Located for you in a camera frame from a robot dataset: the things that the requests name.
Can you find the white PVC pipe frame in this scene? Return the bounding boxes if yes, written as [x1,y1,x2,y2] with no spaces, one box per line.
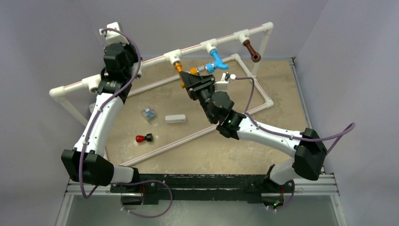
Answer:
[48,22,275,167]

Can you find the orange water faucet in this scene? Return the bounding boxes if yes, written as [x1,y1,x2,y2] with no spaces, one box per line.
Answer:
[174,62,200,89]

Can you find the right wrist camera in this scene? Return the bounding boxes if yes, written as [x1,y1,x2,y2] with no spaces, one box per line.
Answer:
[214,73,236,91]

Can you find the blue water faucet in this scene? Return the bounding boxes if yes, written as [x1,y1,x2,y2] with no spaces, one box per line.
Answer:
[205,49,229,74]

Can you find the clear bag blue parts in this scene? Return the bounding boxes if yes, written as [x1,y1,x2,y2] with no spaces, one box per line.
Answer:
[142,107,156,121]

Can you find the brown water faucet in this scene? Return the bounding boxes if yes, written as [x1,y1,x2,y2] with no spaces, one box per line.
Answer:
[242,40,261,63]

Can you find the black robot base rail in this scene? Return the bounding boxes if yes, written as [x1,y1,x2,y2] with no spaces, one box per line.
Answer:
[110,174,294,206]

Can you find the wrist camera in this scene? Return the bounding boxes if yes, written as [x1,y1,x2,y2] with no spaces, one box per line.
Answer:
[99,22,129,44]
[214,73,236,91]

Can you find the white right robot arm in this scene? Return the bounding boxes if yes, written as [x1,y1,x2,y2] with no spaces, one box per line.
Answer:
[180,72,327,192]

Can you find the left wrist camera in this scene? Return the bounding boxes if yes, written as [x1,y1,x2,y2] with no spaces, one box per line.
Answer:
[99,22,129,44]

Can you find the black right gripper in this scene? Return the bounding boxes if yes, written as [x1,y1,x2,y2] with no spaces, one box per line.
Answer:
[178,73,216,123]

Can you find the white plastic case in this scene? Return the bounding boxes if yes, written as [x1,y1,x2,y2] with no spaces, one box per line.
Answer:
[165,114,186,123]

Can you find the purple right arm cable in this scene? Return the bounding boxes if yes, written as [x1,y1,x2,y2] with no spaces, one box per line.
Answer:
[234,76,357,155]

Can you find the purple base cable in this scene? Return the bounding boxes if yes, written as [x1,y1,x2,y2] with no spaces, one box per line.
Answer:
[120,183,174,219]

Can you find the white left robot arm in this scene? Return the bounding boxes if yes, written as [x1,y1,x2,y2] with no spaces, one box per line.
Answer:
[61,43,141,193]

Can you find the red black faucet piece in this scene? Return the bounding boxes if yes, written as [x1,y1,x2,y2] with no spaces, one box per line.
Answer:
[136,133,153,143]

